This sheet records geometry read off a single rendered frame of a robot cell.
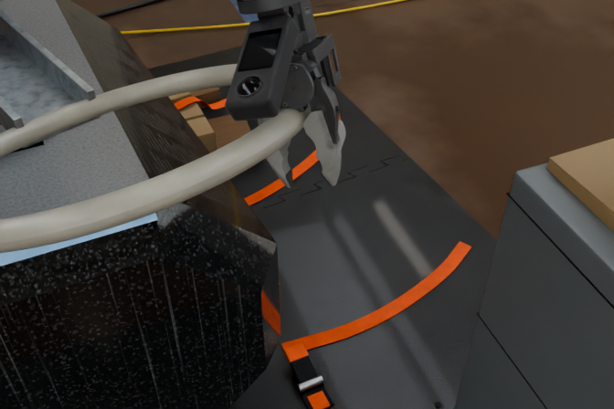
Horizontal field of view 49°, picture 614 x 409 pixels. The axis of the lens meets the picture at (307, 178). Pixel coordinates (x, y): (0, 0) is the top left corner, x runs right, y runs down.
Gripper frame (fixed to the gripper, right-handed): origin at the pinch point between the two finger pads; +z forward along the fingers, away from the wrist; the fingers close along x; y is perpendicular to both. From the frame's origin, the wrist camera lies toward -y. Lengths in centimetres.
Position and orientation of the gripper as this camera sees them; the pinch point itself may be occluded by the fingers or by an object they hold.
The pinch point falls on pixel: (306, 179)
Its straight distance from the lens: 73.4
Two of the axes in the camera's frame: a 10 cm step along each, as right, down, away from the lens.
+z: 2.2, 8.9, 4.0
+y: 3.5, -4.5, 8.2
